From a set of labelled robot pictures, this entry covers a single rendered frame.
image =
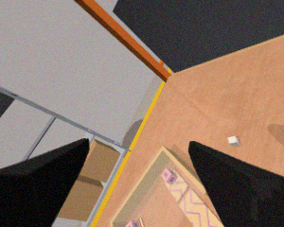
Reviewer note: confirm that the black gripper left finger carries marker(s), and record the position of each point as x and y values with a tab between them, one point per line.
32	192

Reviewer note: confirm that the small white cube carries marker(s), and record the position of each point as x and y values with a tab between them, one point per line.
233	140

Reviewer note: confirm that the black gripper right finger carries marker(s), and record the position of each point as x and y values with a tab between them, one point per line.
242	195

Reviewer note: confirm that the tan flat strip with purple zigzag lines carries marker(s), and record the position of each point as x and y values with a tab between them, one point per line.
202	216

